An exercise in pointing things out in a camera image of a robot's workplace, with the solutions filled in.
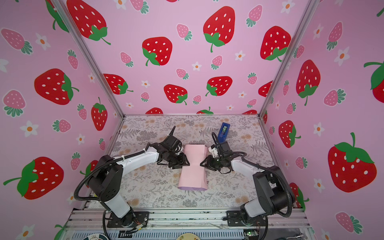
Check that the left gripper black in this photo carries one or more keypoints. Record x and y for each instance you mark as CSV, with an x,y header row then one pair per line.
x,y
182,162

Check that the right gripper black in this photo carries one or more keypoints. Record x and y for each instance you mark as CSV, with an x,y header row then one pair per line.
x,y
208,164

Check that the purple wrapping paper sheet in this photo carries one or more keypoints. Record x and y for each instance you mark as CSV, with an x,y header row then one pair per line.
x,y
193,177

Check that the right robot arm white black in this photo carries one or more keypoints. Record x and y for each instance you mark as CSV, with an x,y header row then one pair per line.
x,y
274,196

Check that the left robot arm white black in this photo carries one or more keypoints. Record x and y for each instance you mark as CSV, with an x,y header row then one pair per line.
x,y
103,184

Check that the blue tape dispenser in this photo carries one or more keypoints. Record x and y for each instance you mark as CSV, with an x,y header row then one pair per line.
x,y
223,133

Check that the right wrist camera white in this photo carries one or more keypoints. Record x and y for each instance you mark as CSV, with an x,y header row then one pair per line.
x,y
214,151

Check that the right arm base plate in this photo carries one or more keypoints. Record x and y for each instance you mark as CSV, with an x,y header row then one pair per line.
x,y
241,219

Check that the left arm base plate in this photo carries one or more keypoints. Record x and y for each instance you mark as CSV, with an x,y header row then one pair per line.
x,y
130,220

